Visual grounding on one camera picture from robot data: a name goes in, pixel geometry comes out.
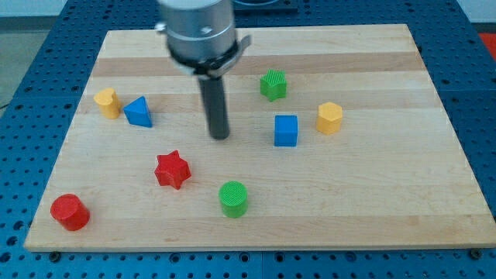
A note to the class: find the yellow heart block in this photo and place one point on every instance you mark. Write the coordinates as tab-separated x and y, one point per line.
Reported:
108	103

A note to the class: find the green star block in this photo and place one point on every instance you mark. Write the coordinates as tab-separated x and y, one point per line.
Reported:
273	85

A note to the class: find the wooden board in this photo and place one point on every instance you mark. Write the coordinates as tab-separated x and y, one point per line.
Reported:
394	177

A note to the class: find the yellow hexagon block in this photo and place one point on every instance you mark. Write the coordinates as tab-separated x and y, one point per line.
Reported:
329	118

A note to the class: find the blue triangle block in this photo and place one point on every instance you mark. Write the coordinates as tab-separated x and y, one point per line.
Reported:
138	113

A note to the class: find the green cylinder block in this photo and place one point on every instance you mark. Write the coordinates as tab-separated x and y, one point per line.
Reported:
233	197

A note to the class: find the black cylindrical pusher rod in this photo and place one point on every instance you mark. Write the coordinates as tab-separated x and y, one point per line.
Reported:
214	101

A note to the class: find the red cylinder block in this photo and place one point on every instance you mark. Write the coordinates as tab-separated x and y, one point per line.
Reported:
70	212

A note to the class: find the blue cube block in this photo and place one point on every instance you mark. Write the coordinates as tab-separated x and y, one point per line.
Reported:
286	130

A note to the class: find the red star block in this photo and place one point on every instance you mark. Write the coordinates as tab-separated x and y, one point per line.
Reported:
172	170

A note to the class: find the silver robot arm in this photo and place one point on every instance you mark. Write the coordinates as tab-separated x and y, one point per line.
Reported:
202	39

